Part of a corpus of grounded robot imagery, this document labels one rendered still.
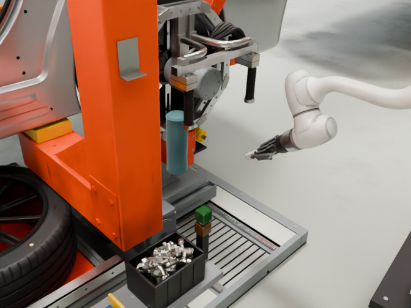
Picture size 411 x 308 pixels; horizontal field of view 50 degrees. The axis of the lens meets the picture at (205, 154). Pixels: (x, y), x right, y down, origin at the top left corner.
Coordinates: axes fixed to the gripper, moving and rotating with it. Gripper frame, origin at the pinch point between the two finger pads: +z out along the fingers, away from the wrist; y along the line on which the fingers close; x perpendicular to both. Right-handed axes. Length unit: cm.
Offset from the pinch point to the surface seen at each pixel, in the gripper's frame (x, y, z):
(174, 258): 18, -67, -18
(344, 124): -86, 133, 49
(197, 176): -3.3, 3.9, 45.9
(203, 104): 25.4, 14.3, 16.2
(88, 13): 81, -46, -43
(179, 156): 23.7, -19.5, 10.2
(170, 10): 66, 7, -15
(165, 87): 44.3, 4.5, 15.0
